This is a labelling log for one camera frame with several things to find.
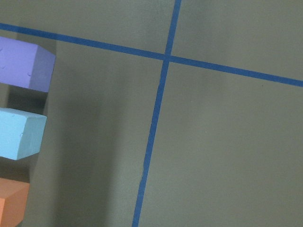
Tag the orange foam block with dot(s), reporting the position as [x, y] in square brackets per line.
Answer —
[13, 200]

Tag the blue tape line lengthwise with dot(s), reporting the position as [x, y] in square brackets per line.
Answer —
[156, 113]

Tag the purple foam block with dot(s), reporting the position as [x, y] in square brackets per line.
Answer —
[25, 65]

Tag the blue tape line crosswise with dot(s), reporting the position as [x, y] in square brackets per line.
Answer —
[152, 55]

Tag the light blue foam block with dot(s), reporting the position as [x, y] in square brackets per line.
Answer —
[21, 133]

